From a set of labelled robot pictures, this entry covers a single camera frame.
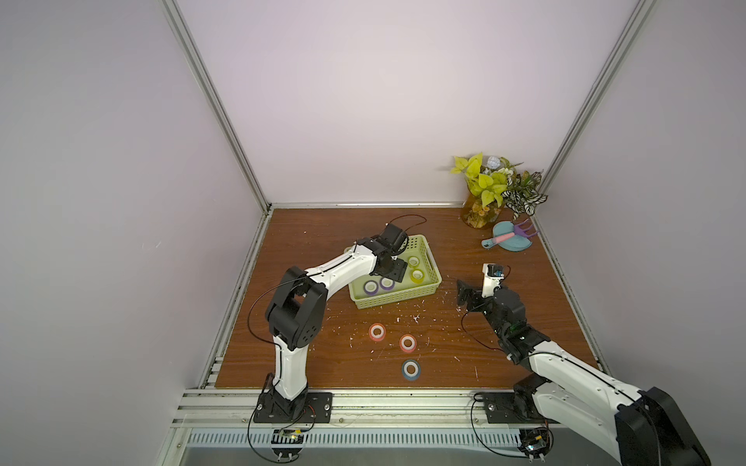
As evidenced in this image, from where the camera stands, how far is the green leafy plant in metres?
0.92

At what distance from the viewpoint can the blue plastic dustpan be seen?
3.55 feet

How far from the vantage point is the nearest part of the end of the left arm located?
2.23 feet

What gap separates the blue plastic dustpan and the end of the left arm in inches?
15.7

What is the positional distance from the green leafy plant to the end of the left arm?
358mm
